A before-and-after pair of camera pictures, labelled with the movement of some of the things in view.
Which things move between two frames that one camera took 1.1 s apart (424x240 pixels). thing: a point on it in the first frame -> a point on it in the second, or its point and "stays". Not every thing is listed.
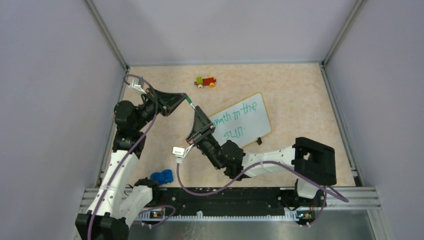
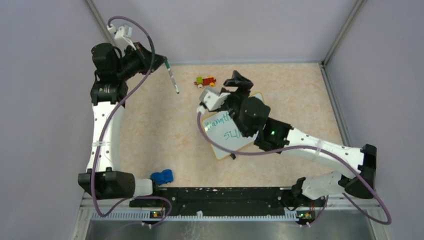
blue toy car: [165, 177] stays
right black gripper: [203, 127] -> [244, 85]
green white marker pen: [189, 100] -> [170, 72]
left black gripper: [167, 102] -> [149, 63]
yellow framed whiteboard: [243, 123] stays
